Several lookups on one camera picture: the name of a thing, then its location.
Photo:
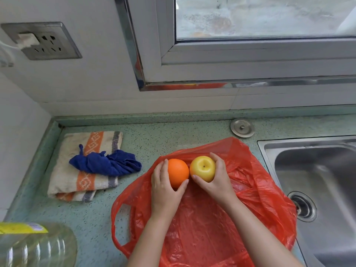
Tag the clear cooking oil bottle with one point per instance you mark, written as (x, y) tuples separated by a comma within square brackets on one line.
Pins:
[(36, 247)]

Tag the person's right hand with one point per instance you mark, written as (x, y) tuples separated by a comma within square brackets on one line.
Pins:
[(219, 189)]

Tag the red plastic bag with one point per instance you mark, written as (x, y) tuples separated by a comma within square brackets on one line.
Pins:
[(208, 230)]

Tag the orange fruit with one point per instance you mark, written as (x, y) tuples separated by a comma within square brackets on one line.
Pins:
[(179, 172)]

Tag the white power plug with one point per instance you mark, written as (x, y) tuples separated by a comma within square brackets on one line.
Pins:
[(27, 41)]

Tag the person's left forearm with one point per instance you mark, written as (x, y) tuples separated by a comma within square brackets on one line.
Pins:
[(150, 244)]

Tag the orange striped beige towel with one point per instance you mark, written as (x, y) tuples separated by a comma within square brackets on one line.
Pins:
[(69, 179)]

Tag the dark blue cloth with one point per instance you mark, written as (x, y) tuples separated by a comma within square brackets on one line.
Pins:
[(111, 164)]

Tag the stainless steel sink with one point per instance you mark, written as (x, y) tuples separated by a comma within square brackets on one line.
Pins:
[(328, 169)]

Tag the person's right forearm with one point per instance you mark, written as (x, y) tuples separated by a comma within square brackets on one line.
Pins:
[(261, 241)]

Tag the white framed window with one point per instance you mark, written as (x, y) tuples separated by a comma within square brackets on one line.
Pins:
[(250, 66)]

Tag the round metal sink cap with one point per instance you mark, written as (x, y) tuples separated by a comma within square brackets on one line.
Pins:
[(242, 128)]

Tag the yellow apple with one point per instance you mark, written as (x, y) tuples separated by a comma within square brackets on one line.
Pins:
[(203, 167)]

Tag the person's left hand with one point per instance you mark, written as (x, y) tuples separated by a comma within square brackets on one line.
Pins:
[(164, 200)]

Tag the grey wall socket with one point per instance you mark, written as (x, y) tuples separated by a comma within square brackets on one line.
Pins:
[(58, 44)]

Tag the metal sink drain strainer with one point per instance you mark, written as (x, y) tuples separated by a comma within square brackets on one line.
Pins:
[(302, 206)]

